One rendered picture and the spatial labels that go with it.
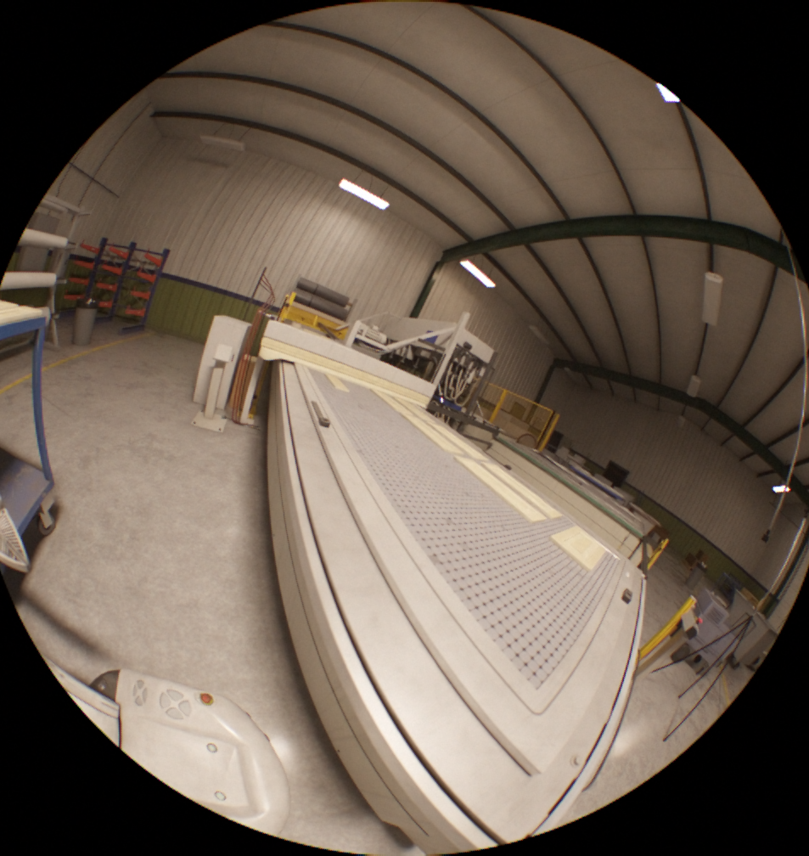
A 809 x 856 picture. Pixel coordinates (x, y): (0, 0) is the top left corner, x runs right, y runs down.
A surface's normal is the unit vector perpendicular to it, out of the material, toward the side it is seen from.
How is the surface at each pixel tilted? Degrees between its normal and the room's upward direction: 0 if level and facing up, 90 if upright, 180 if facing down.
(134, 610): 0
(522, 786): 0
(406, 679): 0
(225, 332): 90
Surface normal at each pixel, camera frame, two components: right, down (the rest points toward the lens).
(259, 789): 0.42, -0.88
